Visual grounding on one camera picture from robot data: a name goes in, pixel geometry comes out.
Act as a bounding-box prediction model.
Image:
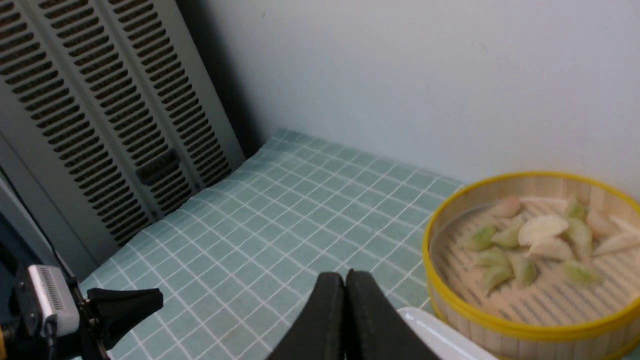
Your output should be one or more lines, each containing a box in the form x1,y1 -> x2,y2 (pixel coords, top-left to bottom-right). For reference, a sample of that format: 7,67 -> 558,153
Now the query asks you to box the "green dumpling right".
565,218 -> 594,260

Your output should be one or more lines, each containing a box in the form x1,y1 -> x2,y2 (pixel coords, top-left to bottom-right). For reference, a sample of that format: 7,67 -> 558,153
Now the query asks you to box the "pale green dumpling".
490,215 -> 525,249

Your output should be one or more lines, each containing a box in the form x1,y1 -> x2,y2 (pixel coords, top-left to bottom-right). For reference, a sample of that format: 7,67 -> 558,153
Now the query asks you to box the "white square plate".
397,307 -> 497,360

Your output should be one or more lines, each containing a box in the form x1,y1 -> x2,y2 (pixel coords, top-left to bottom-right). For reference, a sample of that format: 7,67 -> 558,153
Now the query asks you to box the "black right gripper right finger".
345,269 -> 439,360

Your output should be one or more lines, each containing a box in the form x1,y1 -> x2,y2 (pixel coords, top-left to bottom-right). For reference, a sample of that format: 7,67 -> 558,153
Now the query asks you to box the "yellow rimmed bamboo steamer basket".
422,171 -> 639,360

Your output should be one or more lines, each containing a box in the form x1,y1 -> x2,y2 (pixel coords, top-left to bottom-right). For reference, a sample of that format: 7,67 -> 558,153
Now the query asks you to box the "green dumpling centre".
509,253 -> 538,289

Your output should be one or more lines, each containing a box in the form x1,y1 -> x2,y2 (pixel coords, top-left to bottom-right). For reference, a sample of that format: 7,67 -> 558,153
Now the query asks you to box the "green dumpling top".
563,194 -> 587,222

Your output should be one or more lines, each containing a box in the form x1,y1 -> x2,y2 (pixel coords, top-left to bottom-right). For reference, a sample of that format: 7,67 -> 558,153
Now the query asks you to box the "grey vented cabinet panel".
1,0 -> 245,272

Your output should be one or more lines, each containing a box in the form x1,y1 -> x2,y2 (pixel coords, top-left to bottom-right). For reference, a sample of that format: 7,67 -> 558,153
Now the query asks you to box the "pink dumpling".
487,196 -> 522,219

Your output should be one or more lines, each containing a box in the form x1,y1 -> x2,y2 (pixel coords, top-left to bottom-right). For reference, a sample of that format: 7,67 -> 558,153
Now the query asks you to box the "large white dumpling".
518,214 -> 569,247

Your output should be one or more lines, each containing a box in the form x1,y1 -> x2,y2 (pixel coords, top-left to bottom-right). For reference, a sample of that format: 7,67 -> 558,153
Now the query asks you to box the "green dumpling left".
458,224 -> 497,252

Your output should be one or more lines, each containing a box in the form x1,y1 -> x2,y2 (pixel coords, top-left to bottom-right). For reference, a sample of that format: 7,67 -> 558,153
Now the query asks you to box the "green dumpling lower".
480,265 -> 514,296

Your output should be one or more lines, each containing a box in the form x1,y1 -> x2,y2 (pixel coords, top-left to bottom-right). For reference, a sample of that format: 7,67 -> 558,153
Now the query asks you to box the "green checkered tablecloth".
81,130 -> 462,360

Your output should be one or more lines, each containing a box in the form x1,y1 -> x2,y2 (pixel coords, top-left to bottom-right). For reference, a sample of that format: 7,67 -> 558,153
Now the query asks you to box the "white dumpling right edge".
592,232 -> 640,257

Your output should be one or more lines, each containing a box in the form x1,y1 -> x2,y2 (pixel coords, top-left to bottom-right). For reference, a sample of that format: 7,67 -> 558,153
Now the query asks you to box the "camera on black mount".
0,264 -> 163,360

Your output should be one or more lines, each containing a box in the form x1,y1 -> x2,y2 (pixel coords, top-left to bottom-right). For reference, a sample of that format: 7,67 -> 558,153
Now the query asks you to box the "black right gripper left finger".
268,272 -> 345,360

